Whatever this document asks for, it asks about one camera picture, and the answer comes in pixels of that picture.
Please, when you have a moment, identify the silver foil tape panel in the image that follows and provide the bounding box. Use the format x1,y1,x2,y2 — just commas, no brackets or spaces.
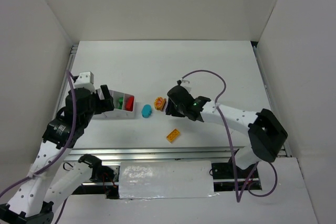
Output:
119,161,215,199

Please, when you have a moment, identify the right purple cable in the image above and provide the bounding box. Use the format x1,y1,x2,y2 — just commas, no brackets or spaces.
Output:
181,70,279,203

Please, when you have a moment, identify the red lego brick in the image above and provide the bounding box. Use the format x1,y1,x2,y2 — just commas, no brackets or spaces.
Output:
125,96,134,111

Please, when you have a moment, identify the yellow lego brick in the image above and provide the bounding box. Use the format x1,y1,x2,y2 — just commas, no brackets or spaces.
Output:
166,129,181,143

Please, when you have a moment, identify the teal rounded lego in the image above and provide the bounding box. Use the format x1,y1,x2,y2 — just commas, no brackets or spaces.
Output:
141,104,152,118

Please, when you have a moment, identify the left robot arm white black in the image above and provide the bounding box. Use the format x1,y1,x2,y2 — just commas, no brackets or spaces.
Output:
1,85,114,223

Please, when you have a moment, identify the brown long lego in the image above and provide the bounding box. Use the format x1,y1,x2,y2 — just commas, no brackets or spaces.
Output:
161,98,166,111

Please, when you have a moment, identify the green square lego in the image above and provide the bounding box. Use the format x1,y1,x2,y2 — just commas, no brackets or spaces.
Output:
117,97,124,110

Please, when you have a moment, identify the aluminium front rail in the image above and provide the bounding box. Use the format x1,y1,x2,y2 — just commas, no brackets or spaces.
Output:
62,147,263,161

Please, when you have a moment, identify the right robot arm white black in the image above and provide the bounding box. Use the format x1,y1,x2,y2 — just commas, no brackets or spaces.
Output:
166,85,288,170

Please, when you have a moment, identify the white divided container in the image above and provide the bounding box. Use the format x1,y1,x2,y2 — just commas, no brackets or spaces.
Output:
93,90,136,120

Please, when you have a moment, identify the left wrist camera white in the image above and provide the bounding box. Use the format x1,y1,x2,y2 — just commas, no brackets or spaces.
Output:
74,71,95,92

